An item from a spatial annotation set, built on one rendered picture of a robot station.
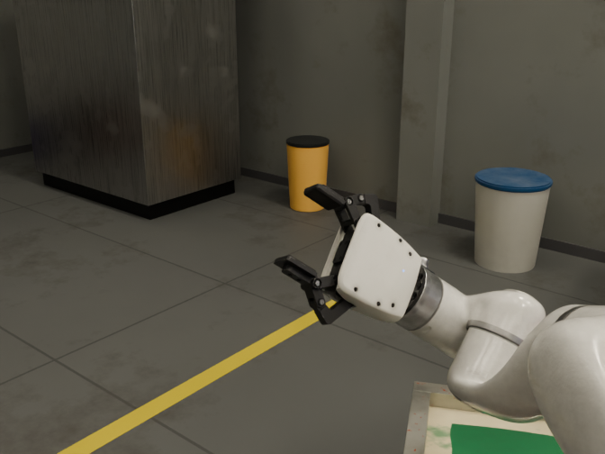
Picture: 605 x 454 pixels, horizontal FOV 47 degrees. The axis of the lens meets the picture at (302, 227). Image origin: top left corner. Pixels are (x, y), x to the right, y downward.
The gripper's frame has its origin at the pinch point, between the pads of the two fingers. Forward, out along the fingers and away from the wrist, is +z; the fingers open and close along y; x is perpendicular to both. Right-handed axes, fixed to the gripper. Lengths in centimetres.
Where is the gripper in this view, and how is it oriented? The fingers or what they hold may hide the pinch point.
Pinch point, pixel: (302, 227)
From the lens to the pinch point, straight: 77.1
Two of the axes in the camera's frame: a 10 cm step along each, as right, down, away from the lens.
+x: -5.2, 1.7, 8.4
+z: -7.8, -5.0, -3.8
